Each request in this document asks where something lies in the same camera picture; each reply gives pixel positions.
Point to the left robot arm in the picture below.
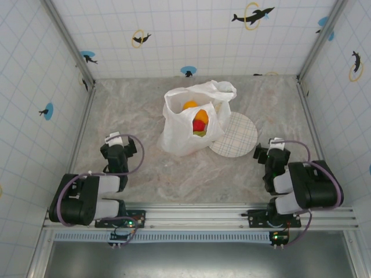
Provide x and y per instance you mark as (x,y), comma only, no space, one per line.
(75,199)

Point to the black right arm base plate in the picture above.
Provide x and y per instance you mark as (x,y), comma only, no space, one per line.
(256,217)

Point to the orange-red fruit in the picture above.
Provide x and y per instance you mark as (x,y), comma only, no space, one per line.
(201,116)

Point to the grey metal sheet panel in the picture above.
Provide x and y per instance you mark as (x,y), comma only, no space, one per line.
(203,260)

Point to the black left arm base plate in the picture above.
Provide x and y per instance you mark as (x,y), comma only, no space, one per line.
(139,215)

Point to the aluminium corner post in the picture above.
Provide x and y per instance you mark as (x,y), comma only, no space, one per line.
(321,40)
(69,43)

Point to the orange fruit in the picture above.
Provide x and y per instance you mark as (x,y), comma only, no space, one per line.
(190,105)

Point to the left controller board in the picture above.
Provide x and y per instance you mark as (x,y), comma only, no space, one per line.
(121,236)

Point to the fish on blue circle sticker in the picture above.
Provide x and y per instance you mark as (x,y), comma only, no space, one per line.
(88,56)
(324,21)
(49,111)
(188,71)

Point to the round plaid paper plate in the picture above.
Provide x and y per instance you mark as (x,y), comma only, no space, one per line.
(240,136)

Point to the right controller board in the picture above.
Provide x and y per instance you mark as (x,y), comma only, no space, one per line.
(279,238)

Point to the red apple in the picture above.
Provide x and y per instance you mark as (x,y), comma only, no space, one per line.
(198,126)

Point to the controller board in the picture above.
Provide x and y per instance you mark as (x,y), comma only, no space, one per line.
(121,236)
(279,238)

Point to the white printed plastic bag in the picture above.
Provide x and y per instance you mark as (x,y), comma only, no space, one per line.
(176,136)

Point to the aluminium table side rail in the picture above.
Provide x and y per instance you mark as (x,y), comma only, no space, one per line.
(310,116)
(82,130)

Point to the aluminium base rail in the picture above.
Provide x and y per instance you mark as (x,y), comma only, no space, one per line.
(197,215)

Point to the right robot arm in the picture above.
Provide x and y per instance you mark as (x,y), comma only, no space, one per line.
(313,185)

